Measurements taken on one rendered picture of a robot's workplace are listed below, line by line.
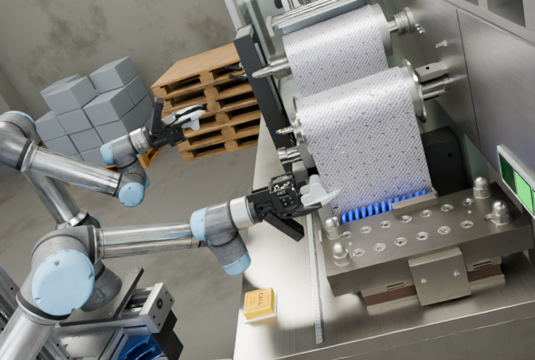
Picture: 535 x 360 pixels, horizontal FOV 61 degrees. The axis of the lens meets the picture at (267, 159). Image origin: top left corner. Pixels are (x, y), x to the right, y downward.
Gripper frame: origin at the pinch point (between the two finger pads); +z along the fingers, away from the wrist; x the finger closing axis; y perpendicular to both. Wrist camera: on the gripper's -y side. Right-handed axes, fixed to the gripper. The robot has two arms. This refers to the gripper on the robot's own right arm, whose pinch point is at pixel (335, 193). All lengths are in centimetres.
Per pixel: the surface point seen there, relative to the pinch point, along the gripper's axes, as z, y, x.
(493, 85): 30.7, 24.8, -21.9
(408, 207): 14.7, -4.7, -6.3
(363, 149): 9.0, 9.2, -0.3
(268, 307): -22.4, -16.6, -13.3
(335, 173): 1.5, 5.4, -0.3
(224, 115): -97, -73, 296
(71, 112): -249, -30, 330
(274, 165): -23, -19, 61
